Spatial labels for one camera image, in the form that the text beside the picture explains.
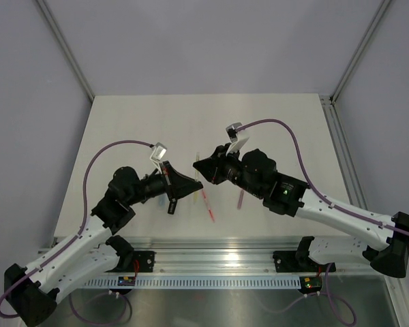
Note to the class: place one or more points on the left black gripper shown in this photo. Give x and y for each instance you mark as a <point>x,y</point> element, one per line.
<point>183,186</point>

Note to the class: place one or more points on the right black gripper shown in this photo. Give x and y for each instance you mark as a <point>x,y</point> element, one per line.
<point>213,168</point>

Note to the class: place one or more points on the thin red pen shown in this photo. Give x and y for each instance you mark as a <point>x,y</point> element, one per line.
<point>207,204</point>

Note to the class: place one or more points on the grey purple marker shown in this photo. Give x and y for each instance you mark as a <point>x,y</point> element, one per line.
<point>240,200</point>

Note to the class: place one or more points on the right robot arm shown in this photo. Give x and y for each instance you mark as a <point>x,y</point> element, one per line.
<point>379,241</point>

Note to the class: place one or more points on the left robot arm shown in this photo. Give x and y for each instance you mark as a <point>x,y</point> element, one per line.
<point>35,290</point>

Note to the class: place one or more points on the black pink highlighter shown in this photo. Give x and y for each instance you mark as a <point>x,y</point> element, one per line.
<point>172,207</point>

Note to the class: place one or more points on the light blue highlighter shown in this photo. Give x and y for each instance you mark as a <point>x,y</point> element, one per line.
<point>162,201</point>

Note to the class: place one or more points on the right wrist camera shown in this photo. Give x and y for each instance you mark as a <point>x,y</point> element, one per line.
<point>238,137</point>

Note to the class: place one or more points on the aluminium mounting rail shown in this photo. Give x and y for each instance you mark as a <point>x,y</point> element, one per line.
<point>240,254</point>

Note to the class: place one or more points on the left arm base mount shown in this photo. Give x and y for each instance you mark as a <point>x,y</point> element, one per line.
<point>142,263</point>

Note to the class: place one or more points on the white slotted cable duct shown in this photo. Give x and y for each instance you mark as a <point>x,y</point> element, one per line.
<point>195,283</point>

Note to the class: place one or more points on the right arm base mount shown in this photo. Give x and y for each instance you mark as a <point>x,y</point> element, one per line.
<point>310,278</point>

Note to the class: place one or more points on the aluminium side rail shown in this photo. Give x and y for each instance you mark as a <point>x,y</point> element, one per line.
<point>346,164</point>

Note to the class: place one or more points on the aluminium frame post left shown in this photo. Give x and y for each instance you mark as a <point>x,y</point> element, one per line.
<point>59,37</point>

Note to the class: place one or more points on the aluminium frame post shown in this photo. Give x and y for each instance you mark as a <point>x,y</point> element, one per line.
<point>59,37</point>
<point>362,47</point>

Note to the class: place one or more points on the aluminium frame post right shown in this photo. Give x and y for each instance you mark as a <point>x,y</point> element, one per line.
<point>362,47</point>

